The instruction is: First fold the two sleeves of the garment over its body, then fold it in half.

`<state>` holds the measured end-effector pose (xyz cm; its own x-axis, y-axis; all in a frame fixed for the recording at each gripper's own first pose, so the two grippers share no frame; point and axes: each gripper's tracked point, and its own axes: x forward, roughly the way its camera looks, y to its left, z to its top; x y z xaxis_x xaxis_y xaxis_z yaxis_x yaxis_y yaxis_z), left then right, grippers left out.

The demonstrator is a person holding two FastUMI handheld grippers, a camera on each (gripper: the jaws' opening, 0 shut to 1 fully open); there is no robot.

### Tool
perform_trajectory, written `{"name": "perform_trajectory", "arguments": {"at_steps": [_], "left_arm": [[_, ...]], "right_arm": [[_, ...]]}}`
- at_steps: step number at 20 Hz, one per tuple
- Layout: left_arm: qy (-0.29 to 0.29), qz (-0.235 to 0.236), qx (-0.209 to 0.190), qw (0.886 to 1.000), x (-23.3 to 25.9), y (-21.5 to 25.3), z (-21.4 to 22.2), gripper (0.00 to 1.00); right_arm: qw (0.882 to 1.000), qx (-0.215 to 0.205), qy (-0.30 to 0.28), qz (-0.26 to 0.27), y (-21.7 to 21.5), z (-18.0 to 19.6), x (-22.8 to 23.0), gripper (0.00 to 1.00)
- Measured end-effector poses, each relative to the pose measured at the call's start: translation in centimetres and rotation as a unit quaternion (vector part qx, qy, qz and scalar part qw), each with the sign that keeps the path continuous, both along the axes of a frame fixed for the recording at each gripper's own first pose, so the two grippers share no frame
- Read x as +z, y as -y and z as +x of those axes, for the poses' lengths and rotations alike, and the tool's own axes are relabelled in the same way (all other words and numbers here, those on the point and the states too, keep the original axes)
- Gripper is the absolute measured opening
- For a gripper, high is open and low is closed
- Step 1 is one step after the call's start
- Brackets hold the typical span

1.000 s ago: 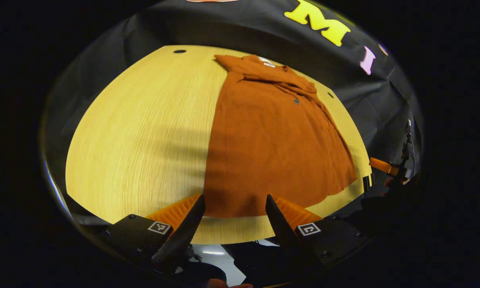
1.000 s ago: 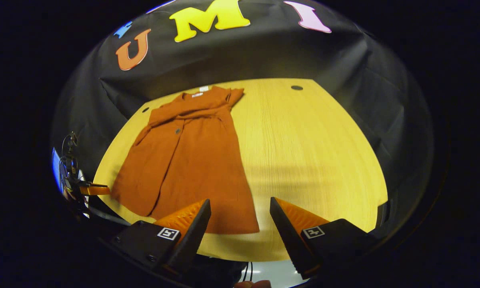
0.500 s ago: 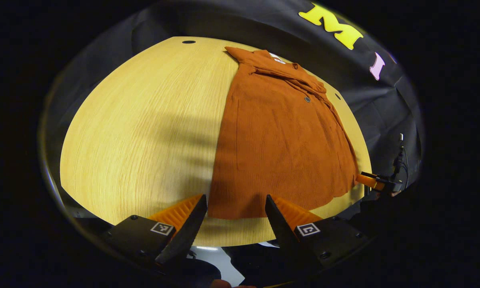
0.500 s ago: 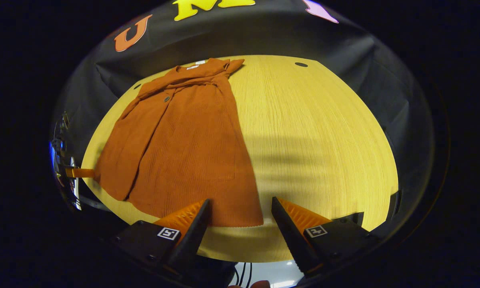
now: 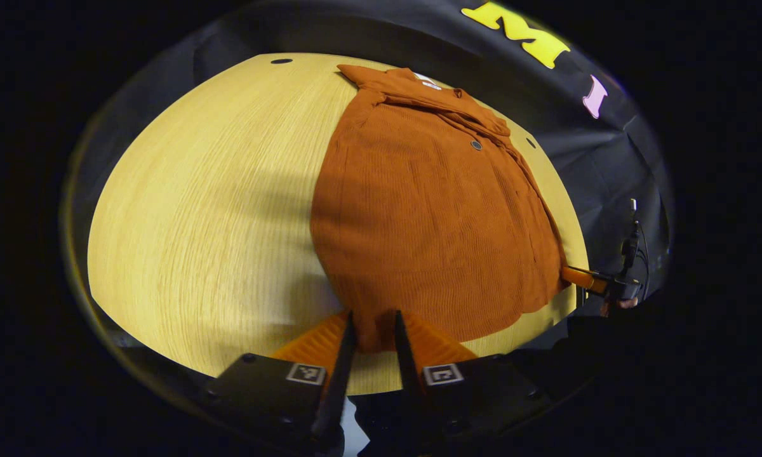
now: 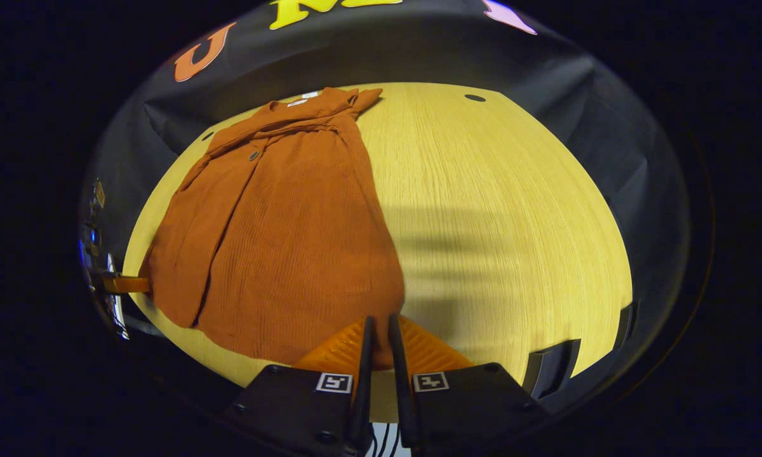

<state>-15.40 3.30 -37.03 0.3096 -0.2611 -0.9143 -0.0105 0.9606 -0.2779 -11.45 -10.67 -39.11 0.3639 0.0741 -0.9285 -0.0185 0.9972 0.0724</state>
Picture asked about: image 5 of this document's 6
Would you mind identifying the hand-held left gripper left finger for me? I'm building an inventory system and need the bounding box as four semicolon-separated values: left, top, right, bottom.
203;310;358;454

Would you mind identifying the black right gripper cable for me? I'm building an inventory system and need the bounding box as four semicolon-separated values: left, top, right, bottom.
635;219;653;286

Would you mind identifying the orange button-up shirt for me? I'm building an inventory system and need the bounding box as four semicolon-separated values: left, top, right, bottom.
310;63;578;354

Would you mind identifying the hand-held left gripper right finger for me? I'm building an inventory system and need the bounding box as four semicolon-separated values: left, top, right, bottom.
394;310;550;445

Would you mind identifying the black backdrop cloth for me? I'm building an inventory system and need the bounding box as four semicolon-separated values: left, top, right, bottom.
102;0;674;318

